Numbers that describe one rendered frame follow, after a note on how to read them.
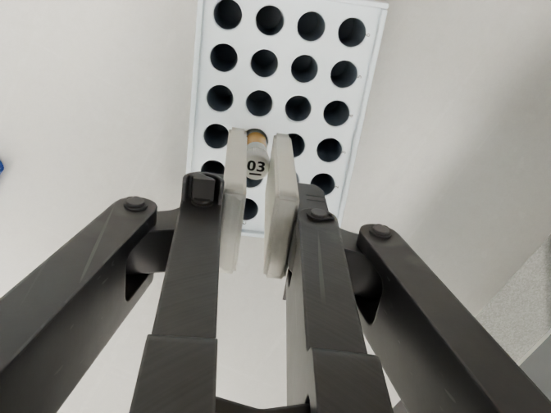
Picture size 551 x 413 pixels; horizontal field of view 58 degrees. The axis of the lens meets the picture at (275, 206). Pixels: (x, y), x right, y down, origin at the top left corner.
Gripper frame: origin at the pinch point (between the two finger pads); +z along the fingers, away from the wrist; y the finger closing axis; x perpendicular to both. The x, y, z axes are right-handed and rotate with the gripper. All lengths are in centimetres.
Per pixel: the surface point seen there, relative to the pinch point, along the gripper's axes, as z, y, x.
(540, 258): 86, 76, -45
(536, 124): 10.0, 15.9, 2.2
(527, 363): 1.9, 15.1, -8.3
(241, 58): 6.5, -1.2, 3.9
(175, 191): 10.0, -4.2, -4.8
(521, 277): 86, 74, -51
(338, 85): 7.0, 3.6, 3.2
